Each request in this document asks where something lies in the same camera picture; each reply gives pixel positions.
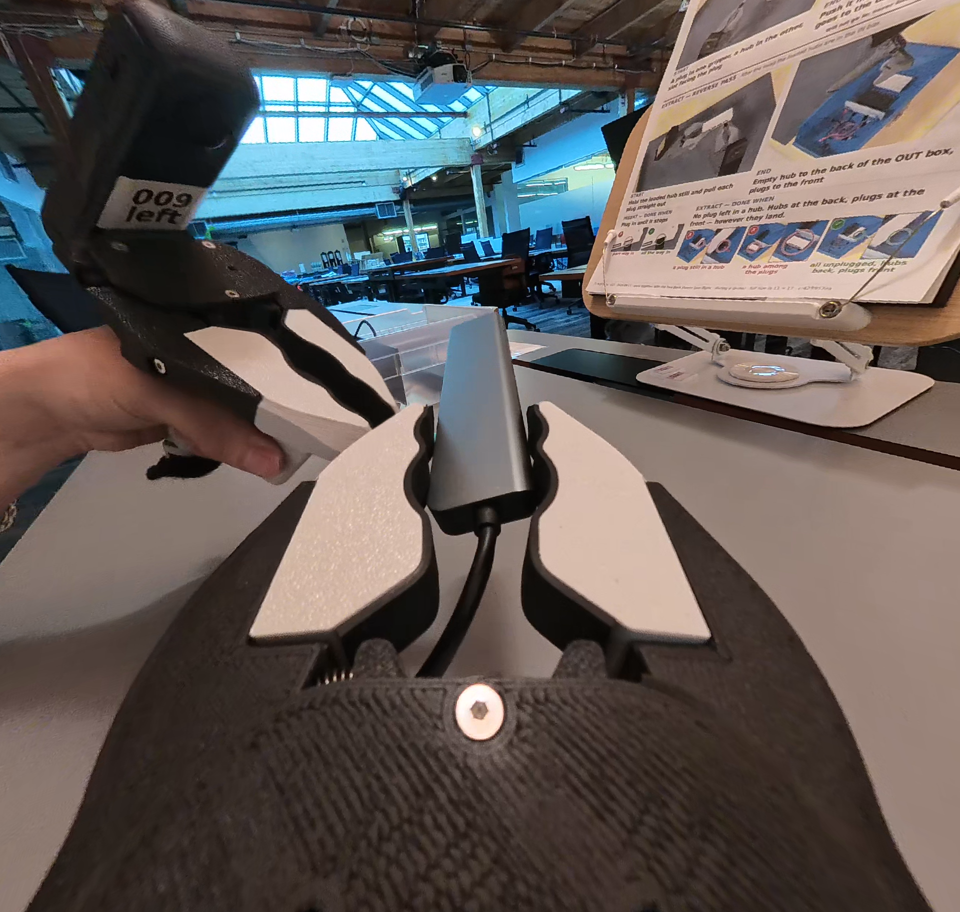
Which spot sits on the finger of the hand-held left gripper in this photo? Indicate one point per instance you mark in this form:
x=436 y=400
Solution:
x=285 y=379
x=334 y=342

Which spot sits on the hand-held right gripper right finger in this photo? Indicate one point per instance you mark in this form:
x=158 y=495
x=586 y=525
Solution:
x=607 y=537

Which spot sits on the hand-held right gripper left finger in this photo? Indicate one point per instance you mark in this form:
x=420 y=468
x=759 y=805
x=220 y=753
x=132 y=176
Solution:
x=352 y=537

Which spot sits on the clear plastic bin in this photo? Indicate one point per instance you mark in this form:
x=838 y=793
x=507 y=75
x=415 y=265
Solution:
x=424 y=315

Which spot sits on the grey usb hub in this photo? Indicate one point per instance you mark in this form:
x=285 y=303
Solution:
x=480 y=417

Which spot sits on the person's left hand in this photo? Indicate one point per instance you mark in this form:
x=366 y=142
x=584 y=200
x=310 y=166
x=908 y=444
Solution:
x=75 y=402

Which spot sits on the row of wooden desks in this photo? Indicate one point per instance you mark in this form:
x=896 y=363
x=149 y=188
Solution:
x=450 y=274

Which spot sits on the black desk mat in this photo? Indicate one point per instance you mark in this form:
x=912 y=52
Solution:
x=600 y=368

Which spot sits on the row of black office chairs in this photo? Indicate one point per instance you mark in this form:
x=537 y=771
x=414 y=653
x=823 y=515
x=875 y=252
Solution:
x=525 y=251

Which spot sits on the black office chair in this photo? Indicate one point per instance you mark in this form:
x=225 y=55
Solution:
x=45 y=297

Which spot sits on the instruction sheet on stand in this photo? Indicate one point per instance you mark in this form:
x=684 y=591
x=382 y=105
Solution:
x=825 y=402

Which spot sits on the white ceiling projector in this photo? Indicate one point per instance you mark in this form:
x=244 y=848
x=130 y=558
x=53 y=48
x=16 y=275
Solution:
x=442 y=85

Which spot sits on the black monitor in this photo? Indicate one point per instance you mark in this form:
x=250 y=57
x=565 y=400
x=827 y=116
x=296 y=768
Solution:
x=622 y=139

